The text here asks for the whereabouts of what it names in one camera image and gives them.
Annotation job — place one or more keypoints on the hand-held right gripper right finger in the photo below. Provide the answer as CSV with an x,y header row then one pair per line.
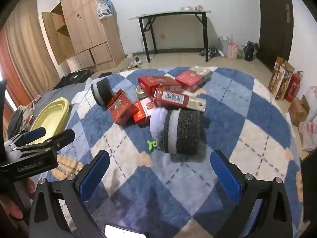
x,y
225,176

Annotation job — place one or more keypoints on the wooden wardrobe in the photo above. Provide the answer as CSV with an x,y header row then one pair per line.
x,y
84,24

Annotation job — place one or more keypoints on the white power strip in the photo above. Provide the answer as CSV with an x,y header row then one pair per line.
x,y
137,60

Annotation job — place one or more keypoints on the red fire extinguisher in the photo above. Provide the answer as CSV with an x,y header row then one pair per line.
x,y
293,86

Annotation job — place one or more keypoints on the green bag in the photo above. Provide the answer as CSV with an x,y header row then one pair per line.
x,y
240,54

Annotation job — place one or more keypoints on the person's left hand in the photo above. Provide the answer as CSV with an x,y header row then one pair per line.
x,y
11,209

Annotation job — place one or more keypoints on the dark grey bag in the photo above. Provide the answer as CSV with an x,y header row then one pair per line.
x,y
15,124

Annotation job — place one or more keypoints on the black open case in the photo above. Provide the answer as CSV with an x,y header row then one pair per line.
x,y
74,77

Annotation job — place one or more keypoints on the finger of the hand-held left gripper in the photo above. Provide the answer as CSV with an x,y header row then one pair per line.
x,y
62,137
34,133

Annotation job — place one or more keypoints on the lavender plush ball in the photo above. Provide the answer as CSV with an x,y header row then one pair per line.
x,y
157,124

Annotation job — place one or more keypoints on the checkered cloth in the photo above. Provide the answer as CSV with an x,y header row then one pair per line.
x,y
210,52

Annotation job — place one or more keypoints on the white plastic bag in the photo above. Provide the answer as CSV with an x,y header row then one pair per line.
x,y
309,133
103,8
312,96

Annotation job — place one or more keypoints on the blue checkered rug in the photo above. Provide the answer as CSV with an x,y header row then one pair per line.
x,y
247,138

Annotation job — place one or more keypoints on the clear red box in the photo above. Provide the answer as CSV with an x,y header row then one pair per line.
x,y
121,109

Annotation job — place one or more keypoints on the pink paper bag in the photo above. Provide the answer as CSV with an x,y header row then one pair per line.
x,y
232,52

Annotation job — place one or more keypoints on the brown cardboard box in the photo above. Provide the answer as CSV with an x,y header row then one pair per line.
x,y
297,110

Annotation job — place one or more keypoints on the red carton with grey end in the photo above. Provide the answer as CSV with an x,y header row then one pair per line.
x,y
190,78

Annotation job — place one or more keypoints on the black bag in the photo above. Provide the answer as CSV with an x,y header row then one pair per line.
x,y
249,52

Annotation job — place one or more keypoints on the small grey black sock roll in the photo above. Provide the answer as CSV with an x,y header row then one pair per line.
x,y
102,91

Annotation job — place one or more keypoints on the orange curtain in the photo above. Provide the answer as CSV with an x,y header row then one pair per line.
x,y
10,72

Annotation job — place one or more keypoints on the beige tape roll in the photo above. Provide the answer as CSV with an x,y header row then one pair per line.
x,y
141,93

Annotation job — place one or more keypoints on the dark brown door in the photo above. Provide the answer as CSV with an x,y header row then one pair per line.
x,y
272,29

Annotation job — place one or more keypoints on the beige clothes pile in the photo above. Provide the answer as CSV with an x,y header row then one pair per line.
x,y
27,114

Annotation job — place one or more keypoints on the small white containers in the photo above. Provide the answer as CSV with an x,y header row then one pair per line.
x,y
198,7

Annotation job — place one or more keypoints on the white flat device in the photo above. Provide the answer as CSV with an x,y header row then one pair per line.
x,y
123,231

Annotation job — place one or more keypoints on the yellow plastic basin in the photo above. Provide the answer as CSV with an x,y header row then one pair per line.
x,y
52,114

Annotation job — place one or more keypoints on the pile of red packets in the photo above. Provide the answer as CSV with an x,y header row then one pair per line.
x,y
168,98

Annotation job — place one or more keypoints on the black folding table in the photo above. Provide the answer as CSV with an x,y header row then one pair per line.
x,y
173,13

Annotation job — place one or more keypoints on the grey bed sheet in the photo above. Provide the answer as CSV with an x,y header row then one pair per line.
x,y
57,93

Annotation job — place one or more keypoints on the beige curtain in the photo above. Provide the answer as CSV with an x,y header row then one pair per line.
x,y
27,47

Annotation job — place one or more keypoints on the black flat tray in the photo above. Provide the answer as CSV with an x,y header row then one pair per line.
x,y
104,74

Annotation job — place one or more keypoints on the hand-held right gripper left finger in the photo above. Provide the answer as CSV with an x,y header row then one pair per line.
x,y
95,176

